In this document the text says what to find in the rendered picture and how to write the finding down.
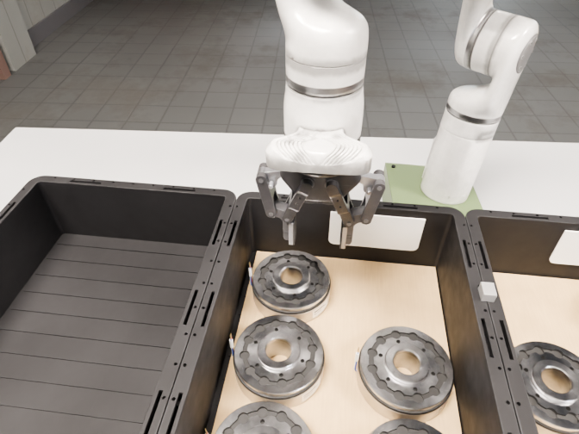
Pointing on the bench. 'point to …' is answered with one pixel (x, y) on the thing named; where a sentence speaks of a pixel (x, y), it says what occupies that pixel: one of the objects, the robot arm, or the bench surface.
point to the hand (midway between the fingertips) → (317, 232)
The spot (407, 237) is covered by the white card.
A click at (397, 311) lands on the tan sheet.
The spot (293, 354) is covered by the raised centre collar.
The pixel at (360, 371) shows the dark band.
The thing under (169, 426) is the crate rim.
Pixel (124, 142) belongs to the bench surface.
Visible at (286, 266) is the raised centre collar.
